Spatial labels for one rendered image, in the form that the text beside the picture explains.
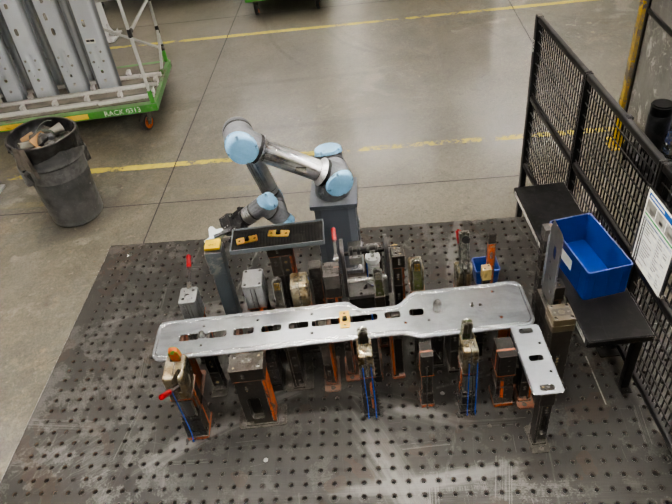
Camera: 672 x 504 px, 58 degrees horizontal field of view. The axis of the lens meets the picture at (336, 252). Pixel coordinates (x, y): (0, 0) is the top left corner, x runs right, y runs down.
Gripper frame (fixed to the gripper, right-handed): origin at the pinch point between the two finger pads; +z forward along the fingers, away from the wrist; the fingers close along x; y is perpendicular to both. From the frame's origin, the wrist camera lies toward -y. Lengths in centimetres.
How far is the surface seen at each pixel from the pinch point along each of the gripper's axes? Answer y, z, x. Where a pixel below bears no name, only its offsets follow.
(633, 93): 33, -160, -280
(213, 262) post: -12.6, -8.3, 15.6
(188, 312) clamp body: -28.2, 2.8, 26.5
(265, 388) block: -67, -20, 27
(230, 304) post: -26.4, 5.1, 0.1
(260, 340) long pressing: -51, -22, 23
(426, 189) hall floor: 36, -15, -222
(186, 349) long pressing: -43, 0, 37
